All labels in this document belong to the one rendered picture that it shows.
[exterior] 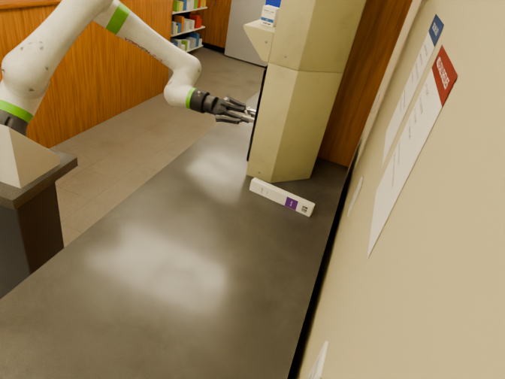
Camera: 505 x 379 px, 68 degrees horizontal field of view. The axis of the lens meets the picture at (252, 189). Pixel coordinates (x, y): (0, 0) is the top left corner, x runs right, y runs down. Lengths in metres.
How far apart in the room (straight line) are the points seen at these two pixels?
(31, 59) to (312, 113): 0.95
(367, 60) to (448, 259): 1.46
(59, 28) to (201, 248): 0.82
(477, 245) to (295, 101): 1.20
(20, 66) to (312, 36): 0.91
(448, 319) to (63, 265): 1.02
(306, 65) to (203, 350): 0.96
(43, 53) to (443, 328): 1.28
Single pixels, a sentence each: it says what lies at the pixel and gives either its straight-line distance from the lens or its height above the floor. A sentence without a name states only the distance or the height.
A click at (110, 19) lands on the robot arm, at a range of 1.64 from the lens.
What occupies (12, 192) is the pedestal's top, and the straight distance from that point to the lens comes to 1.44.
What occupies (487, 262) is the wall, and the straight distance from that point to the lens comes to 0.23.
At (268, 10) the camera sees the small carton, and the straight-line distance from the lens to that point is 1.45.
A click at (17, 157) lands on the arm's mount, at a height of 1.05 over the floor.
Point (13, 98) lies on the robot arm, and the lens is 1.49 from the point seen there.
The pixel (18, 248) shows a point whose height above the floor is 0.64.
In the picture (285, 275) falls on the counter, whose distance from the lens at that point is 1.16.
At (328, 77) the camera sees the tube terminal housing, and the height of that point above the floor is 1.39.
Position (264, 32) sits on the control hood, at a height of 1.50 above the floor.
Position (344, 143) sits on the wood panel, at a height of 1.05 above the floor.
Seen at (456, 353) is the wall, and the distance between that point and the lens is 0.23.
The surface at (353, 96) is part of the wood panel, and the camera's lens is 1.73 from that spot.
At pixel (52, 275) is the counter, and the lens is 1.13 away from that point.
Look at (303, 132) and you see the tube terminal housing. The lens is 1.49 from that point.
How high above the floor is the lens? 1.76
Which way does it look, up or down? 33 degrees down
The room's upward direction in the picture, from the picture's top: 12 degrees clockwise
